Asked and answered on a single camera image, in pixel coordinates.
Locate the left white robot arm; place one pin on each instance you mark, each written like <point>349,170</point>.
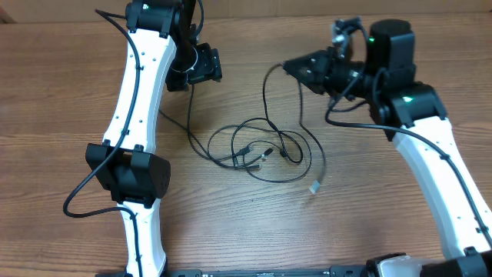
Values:
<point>163,54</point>

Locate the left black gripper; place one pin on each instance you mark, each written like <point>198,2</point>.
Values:
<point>211,69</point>

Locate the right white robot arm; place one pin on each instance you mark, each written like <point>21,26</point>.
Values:
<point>414,119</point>

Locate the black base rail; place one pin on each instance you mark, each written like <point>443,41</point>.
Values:
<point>300,271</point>

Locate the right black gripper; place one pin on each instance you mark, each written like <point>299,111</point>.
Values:
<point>314,75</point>

